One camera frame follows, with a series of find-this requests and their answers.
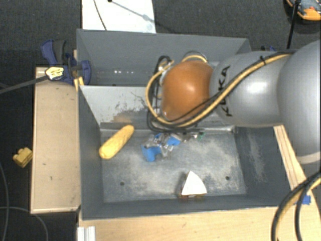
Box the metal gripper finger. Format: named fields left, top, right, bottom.
left=146, top=134, right=163, bottom=148
left=160, top=142, right=175, bottom=159

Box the grey metal bin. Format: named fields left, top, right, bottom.
left=76, top=28, right=293, bottom=220

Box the blue plastic toy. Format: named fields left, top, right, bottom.
left=140, top=133, right=182, bottom=162

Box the white wedge toy cake slice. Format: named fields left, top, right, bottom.
left=176, top=170, right=208, bottom=199

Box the pale wood board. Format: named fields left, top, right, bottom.
left=30, top=66, right=82, bottom=214

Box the yellow toy corn cob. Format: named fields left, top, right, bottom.
left=98, top=124, right=135, bottom=160

